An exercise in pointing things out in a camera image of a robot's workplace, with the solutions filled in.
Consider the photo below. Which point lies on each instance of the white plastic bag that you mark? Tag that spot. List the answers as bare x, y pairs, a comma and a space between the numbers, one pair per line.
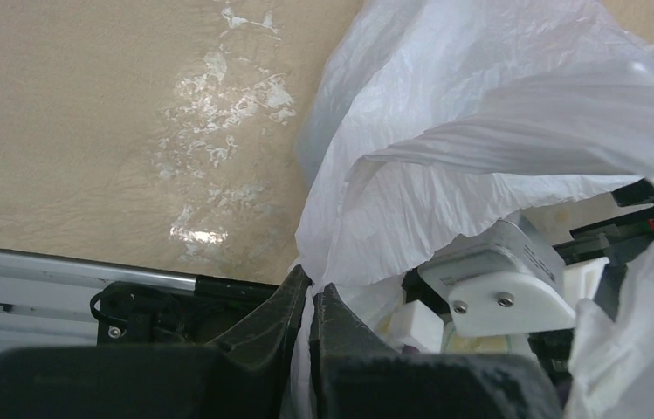
434, 119

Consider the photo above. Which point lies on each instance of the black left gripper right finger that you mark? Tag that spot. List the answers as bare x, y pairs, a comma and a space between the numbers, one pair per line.
356, 375

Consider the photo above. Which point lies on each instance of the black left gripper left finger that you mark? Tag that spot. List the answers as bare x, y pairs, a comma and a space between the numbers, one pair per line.
242, 373

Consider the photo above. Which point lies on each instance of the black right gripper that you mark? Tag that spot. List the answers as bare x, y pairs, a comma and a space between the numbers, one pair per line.
620, 239

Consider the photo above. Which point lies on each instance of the aluminium front frame rail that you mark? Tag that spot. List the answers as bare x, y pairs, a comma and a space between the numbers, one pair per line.
44, 300

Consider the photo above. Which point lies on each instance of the white round fake fruit slice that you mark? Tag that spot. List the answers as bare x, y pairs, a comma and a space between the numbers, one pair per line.
453, 343

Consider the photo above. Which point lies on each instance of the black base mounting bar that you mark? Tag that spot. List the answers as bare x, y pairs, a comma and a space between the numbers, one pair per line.
129, 313

